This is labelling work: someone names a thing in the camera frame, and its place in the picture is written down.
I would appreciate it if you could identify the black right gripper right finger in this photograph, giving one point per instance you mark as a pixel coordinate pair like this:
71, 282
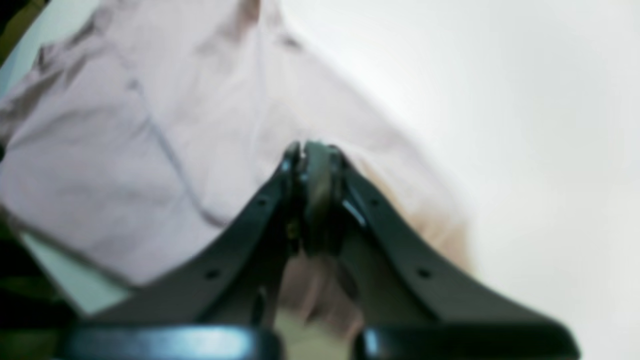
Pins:
415, 304

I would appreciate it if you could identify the mauve t-shirt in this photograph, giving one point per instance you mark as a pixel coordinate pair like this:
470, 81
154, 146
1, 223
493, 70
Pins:
135, 142

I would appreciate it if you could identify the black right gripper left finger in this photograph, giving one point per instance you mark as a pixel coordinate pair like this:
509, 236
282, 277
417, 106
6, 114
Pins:
219, 306

